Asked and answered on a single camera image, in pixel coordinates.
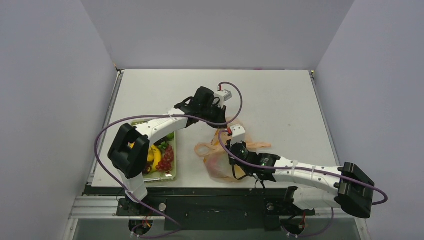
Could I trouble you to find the red fake grapes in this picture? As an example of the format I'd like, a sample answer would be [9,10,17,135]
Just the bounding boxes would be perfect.
[157,144,175,173]

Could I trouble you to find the green plastic basket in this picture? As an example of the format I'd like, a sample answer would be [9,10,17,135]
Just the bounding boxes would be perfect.
[142,132,177,183]

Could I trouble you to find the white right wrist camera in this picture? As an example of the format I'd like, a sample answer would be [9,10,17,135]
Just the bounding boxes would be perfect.
[229,124,246,146]

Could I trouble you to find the green fake lime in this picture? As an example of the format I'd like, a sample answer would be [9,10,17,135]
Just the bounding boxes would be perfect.
[165,132,175,142]

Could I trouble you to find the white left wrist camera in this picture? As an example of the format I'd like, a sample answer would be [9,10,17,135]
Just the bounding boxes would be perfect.
[212,85,232,109]

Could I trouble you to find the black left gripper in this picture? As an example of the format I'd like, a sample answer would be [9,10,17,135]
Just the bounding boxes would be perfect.
[200,102,228,129]

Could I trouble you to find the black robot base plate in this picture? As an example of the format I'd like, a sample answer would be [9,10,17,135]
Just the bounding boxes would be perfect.
[83,185,316,234]

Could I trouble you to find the aluminium table frame rail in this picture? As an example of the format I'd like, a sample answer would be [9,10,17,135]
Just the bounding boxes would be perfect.
[86,69,125,186]

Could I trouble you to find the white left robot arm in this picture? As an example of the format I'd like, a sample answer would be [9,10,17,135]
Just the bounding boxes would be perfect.
[107,86,232,215]

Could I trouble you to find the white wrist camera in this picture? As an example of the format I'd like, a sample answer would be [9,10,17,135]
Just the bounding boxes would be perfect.
[212,85,232,109]
[229,124,246,146]

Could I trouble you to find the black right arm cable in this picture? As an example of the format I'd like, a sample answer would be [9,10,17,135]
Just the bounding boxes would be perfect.
[231,158,266,191]

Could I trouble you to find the orange plastic bag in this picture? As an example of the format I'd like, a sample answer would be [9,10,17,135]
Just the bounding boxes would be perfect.
[194,119,272,183]

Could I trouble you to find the small green fake grapes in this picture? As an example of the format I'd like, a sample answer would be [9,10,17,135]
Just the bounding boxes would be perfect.
[157,141,169,151]

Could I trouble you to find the yellow fake bananas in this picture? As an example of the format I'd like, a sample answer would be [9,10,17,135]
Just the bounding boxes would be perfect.
[145,145,162,174]

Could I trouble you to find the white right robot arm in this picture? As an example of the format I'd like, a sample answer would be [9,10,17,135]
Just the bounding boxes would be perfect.
[225,143,375,219]

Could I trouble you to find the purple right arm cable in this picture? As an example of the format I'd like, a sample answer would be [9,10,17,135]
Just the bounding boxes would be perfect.
[217,129,389,239]

